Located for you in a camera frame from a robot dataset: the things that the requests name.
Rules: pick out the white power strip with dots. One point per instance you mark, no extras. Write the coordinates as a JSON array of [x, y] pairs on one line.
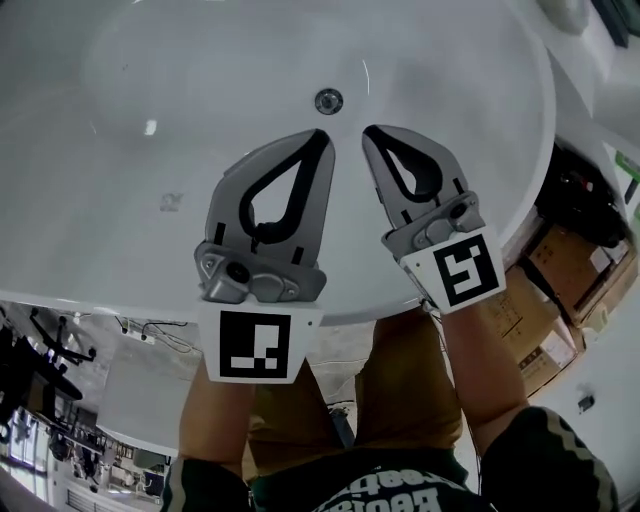
[[139, 332]]

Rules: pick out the white and green box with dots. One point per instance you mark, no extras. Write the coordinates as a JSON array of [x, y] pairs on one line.
[[629, 172]]

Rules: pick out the person's tan shorts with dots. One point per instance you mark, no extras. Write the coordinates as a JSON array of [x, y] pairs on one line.
[[410, 390]]

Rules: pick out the black backpack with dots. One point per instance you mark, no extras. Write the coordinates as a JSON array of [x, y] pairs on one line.
[[585, 200]]

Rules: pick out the white bathtub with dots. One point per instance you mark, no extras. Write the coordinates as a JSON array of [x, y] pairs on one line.
[[150, 75]]

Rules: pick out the brown cardboard box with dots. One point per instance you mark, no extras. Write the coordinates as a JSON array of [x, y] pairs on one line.
[[575, 270]]

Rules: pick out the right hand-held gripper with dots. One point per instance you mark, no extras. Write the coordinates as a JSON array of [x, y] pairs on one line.
[[465, 272]]

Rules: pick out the small black floor device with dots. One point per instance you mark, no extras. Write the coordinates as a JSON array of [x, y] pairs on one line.
[[586, 402]]

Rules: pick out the black office chair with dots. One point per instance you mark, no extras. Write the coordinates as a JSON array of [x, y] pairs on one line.
[[55, 345]]

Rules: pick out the chrome bathtub drain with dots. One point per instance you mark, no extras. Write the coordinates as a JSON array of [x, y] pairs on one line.
[[328, 100]]

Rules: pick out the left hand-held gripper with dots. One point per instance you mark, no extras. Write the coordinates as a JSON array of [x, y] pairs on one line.
[[255, 345]]

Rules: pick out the person's left forearm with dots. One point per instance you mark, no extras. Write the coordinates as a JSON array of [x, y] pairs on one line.
[[215, 425]]

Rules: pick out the printed cardboard box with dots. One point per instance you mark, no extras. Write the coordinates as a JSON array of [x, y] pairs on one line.
[[520, 310]]

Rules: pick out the white-labelled cardboard box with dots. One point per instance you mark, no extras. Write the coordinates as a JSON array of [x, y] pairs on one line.
[[550, 355]]

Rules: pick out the person's green shirt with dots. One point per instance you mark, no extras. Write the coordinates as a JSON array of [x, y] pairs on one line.
[[380, 485]]

